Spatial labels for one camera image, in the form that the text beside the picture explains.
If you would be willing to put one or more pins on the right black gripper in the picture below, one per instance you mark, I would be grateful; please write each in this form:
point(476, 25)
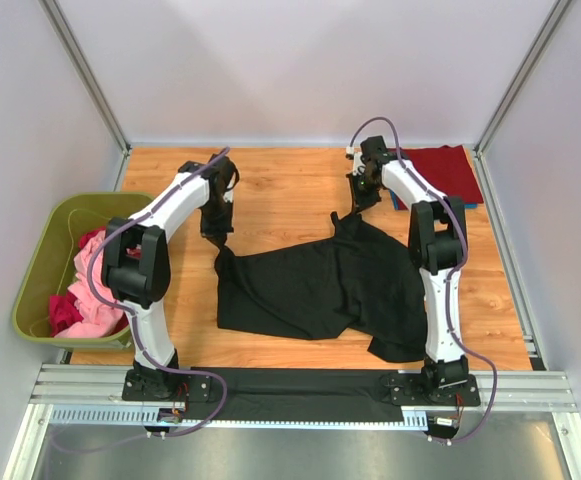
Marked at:
point(363, 191)

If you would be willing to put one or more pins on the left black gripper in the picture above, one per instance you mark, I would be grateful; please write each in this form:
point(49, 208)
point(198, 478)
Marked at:
point(216, 220)

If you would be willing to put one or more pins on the black t shirt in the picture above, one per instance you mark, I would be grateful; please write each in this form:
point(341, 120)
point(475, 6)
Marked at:
point(359, 278)

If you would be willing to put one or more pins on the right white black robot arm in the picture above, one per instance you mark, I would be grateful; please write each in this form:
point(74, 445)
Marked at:
point(437, 245)

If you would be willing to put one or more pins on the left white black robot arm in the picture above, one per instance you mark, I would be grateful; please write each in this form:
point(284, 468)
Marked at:
point(136, 268)

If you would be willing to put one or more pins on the folded blue shirt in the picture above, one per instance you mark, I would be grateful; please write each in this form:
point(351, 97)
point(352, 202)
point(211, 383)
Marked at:
point(399, 205)

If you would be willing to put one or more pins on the folded dark red shirt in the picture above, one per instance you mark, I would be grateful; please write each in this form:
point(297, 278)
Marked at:
point(448, 169)

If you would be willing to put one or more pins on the pink shirt in bin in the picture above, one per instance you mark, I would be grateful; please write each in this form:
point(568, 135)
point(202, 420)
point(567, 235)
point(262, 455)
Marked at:
point(87, 300)

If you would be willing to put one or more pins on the olive green plastic bin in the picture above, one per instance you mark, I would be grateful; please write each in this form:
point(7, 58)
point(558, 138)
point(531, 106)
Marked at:
point(51, 269)

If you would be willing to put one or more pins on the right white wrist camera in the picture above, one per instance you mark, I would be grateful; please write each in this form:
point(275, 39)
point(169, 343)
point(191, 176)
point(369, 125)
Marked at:
point(355, 155)

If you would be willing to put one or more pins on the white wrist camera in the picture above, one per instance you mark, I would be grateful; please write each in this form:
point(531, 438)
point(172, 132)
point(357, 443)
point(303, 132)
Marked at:
point(355, 155)
point(228, 195)

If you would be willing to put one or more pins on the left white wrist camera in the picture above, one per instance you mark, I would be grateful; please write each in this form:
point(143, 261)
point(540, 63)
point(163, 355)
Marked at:
point(228, 195)

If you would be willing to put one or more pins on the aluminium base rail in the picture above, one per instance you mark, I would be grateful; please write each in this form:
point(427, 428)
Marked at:
point(92, 395)

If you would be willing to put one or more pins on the left aluminium corner post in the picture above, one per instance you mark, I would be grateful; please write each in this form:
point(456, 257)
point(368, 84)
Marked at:
point(70, 43)

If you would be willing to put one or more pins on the aluminium corner post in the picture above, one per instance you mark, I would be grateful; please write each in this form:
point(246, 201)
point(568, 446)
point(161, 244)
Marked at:
point(537, 47)
point(70, 43)

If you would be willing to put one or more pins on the right aluminium corner post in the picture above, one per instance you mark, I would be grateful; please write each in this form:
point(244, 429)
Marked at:
point(537, 47)

